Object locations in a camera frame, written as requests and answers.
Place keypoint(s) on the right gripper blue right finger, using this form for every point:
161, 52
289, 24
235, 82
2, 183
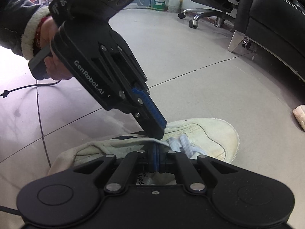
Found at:
183, 169

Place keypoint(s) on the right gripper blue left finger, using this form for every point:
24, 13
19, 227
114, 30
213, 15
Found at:
133, 170

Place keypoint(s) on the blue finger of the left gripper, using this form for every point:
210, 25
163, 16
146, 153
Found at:
147, 122
150, 106

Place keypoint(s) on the white shoelace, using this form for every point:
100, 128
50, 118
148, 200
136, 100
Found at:
183, 144

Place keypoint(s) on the white canvas sneaker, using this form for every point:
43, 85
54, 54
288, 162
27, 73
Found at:
216, 137

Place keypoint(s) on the operator left hand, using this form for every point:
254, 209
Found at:
54, 67

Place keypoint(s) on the black leather sofa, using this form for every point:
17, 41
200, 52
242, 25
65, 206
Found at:
275, 25

